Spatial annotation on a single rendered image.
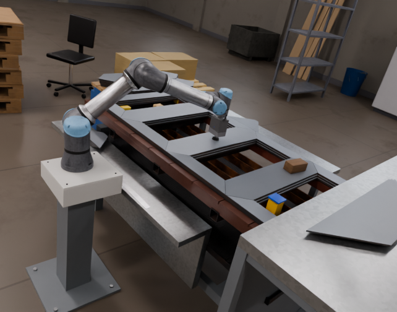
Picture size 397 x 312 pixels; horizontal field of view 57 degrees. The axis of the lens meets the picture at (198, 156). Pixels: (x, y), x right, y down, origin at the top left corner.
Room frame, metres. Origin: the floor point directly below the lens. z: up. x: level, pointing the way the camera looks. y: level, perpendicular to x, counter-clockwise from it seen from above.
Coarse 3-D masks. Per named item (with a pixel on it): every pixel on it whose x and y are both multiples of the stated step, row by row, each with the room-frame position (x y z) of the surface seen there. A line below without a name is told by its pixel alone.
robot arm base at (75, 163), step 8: (64, 152) 1.47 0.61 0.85; (72, 152) 1.45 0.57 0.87; (80, 152) 1.46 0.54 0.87; (88, 152) 1.50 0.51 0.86; (64, 160) 1.45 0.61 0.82; (72, 160) 1.44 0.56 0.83; (80, 160) 1.45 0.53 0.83; (88, 160) 1.50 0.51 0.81; (64, 168) 1.44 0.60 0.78; (72, 168) 1.43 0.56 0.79; (80, 168) 1.44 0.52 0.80; (88, 168) 1.47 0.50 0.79
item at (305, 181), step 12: (168, 96) 2.57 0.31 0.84; (120, 120) 2.00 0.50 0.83; (156, 120) 2.09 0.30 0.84; (168, 120) 2.15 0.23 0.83; (180, 120) 2.21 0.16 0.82; (156, 144) 1.75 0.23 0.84; (240, 144) 2.00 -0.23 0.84; (252, 144) 2.07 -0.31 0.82; (264, 144) 2.07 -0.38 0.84; (168, 156) 1.68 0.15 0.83; (192, 156) 1.72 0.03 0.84; (204, 156) 1.77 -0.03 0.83; (276, 156) 1.98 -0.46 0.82; (204, 180) 1.49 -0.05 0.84; (300, 180) 1.69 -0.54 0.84; (312, 180) 1.76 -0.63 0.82; (324, 180) 1.77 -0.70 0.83; (216, 192) 1.43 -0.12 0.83; (276, 192) 1.53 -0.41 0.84; (252, 216) 1.29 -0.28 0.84
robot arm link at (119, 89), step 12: (132, 60) 1.81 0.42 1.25; (144, 60) 1.76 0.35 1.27; (132, 72) 1.72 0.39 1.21; (120, 84) 1.70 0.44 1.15; (132, 84) 1.71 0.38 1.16; (96, 96) 1.68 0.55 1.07; (108, 96) 1.67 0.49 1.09; (120, 96) 1.69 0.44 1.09; (72, 108) 1.69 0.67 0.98; (84, 108) 1.63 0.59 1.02; (96, 108) 1.64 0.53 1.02; (108, 108) 1.68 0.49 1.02
